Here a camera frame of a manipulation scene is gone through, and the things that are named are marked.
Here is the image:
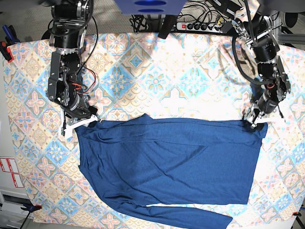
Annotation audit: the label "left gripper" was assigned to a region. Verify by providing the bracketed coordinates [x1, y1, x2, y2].
[243, 94, 286, 131]

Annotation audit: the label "patterned tile tablecloth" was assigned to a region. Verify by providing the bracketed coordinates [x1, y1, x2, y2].
[0, 33, 305, 229]

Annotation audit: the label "red-black clamp upper left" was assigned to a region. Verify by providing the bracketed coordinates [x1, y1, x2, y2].
[0, 42, 13, 62]

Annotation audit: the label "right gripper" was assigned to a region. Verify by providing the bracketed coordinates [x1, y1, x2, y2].
[59, 94, 100, 138]

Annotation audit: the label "black clamp lower left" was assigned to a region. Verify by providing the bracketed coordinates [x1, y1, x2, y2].
[21, 204, 42, 213]

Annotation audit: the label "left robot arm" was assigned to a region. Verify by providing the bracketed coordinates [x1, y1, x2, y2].
[231, 0, 291, 131]

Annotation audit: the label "black clamp lower right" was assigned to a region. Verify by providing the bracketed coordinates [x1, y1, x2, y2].
[293, 212, 302, 217]

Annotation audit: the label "blue long-sleeve T-shirt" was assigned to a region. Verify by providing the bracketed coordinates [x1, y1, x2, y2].
[75, 114, 268, 229]

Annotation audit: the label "round black base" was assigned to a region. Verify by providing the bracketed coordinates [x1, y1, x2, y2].
[41, 27, 52, 40]

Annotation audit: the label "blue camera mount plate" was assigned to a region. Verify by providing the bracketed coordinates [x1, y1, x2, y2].
[114, 0, 186, 15]

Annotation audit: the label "black red-striped strap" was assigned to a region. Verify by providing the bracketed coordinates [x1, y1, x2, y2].
[157, 14, 176, 39]

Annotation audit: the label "black clamp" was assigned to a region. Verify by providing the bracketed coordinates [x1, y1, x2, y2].
[21, 204, 42, 213]
[293, 212, 302, 217]

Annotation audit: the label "white power strip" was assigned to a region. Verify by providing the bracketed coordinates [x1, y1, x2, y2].
[176, 22, 223, 33]

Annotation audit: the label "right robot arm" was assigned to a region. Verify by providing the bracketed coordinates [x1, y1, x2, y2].
[46, 0, 98, 139]

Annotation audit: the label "red-white label stickers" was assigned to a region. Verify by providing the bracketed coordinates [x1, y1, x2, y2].
[0, 157, 24, 188]

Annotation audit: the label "blue clamp upper left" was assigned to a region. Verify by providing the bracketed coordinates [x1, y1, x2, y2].
[2, 25, 20, 45]

